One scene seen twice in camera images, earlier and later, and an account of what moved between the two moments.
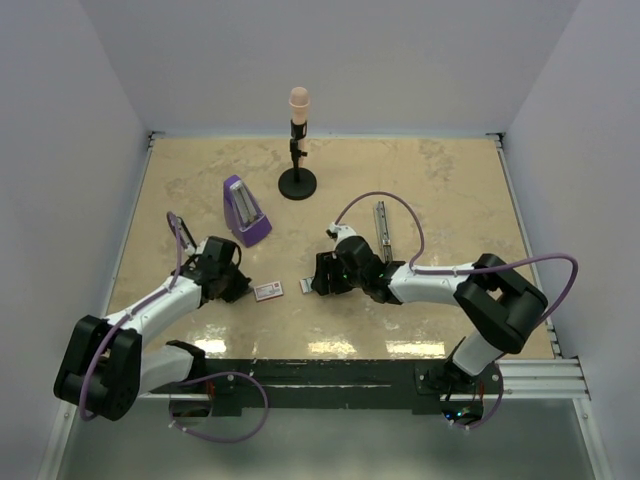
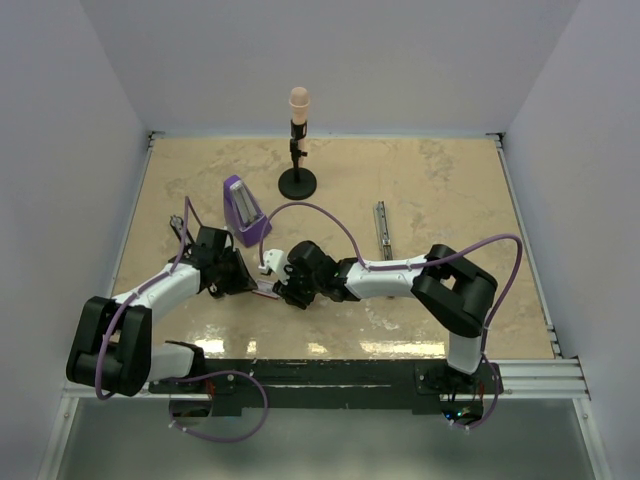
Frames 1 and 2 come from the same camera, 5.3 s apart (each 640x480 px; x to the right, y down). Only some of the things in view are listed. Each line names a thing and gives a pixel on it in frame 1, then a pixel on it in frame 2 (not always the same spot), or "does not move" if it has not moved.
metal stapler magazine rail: x=383 y=231 does not move
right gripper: x=326 y=263 to x=288 y=292
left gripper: x=240 y=288 does not move
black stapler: x=181 y=232 does not move
